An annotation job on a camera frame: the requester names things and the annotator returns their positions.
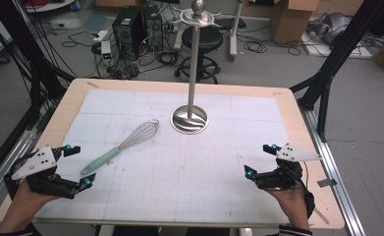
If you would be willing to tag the large black computer tower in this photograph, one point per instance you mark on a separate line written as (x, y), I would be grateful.
(127, 31)

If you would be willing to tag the grey padded device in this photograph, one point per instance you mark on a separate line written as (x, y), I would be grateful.
(332, 26)

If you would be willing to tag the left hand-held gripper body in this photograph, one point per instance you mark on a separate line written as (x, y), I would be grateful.
(37, 162)

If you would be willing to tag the tall brown cardboard box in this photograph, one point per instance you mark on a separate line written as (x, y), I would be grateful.
(291, 21)

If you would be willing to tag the white metal stand leg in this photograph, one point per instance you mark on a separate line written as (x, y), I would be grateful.
(234, 32)

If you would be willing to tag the white grid mat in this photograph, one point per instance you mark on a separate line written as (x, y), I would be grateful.
(179, 170)

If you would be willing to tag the person's left hand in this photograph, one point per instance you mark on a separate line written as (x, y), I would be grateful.
(26, 200)

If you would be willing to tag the black round stool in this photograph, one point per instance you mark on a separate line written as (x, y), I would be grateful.
(206, 41)

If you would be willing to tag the slim black computer tower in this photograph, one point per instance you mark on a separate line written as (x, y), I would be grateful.
(153, 28)

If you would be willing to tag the round white table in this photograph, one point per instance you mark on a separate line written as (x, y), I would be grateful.
(48, 5)

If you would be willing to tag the small white power adapter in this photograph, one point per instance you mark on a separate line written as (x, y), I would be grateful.
(106, 49)

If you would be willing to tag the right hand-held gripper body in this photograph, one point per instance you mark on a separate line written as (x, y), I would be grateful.
(296, 153)

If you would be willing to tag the black metal frame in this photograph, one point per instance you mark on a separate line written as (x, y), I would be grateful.
(32, 65)
(330, 65)

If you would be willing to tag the person's right hand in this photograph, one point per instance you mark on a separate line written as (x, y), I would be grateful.
(291, 205)

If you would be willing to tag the silver metal utensil stand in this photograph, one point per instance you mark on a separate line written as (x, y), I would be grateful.
(192, 65)

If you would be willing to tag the grey tape piece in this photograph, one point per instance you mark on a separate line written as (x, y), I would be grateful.
(327, 183)

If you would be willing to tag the white power strip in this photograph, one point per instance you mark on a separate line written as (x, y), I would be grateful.
(100, 36)

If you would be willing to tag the tan tape strip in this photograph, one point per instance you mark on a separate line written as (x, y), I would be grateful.
(93, 85)

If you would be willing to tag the aluminium rail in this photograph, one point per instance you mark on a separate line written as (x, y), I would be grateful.
(6, 164)
(337, 177)

